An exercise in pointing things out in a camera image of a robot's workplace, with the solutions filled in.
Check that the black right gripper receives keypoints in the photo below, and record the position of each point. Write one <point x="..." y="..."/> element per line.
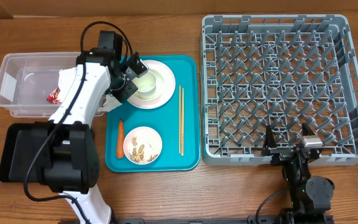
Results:
<point x="282" y="154"/>

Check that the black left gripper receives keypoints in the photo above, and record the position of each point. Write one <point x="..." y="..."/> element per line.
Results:
<point x="123" y="94"/>

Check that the small pink bowl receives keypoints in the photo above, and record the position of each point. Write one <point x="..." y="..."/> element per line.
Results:
<point x="145" y="133"/>

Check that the orange carrot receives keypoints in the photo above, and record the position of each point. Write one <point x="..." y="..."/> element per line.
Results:
<point x="120" y="140"/>

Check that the rice and peanut scraps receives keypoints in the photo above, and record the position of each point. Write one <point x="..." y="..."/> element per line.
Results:
<point x="142" y="152"/>

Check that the red snack wrapper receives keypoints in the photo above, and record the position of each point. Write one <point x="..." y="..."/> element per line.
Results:
<point x="53" y="97"/>

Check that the cream plastic cup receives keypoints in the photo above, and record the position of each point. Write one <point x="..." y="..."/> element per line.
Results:
<point x="146" y="85"/>

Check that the foil wrapper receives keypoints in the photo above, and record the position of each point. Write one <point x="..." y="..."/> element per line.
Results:
<point x="110" y="103"/>

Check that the white napkin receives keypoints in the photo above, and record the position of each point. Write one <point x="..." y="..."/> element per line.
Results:
<point x="65" y="81"/>

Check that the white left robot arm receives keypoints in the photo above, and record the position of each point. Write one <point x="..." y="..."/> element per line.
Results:
<point x="60" y="153"/>

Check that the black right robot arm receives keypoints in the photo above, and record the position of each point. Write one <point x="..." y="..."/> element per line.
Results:
<point x="309" y="189"/>

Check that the grey dishwasher rack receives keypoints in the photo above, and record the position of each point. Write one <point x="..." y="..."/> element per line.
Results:
<point x="281" y="71"/>

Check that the clear plastic waste bin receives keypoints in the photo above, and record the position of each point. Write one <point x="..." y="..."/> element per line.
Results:
<point x="27" y="79"/>

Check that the black waste tray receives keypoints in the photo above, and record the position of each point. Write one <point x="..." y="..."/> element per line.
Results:
<point x="25" y="146"/>

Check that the cream bowl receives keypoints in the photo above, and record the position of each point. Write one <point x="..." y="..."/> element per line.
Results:
<point x="158" y="92"/>

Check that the pink plate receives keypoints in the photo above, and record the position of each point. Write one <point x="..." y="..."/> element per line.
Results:
<point x="167" y="90"/>

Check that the teal plastic tray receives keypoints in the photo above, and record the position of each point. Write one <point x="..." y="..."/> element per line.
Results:
<point x="164" y="120"/>

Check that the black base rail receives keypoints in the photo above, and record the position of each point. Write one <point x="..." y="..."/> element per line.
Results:
<point x="264" y="219"/>

